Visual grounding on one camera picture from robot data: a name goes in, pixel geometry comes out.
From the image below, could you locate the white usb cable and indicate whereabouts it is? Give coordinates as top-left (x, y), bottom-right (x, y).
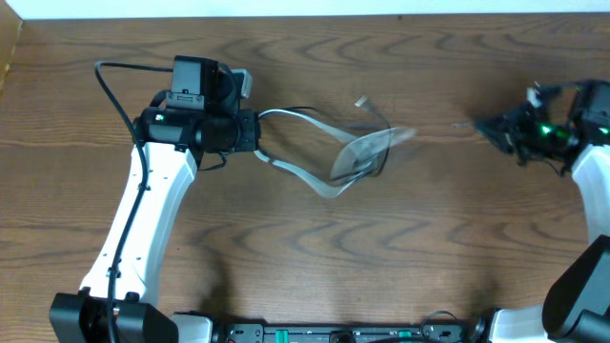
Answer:
top-left (253, 94), bottom-right (419, 200)

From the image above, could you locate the black usb cable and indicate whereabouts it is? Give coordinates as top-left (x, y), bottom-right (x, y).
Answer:
top-left (259, 102), bottom-right (395, 185)

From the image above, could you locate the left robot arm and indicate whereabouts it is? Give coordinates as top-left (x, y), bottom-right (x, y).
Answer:
top-left (50, 55), bottom-right (260, 342)

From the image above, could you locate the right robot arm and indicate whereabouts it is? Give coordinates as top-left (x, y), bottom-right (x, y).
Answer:
top-left (467, 79), bottom-right (609, 342)

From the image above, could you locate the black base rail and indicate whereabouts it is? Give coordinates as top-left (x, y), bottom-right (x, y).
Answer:
top-left (211, 321), bottom-right (473, 343)

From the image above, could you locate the left camera cable black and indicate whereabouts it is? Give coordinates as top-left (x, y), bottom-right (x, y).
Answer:
top-left (94, 61), bottom-right (173, 342)

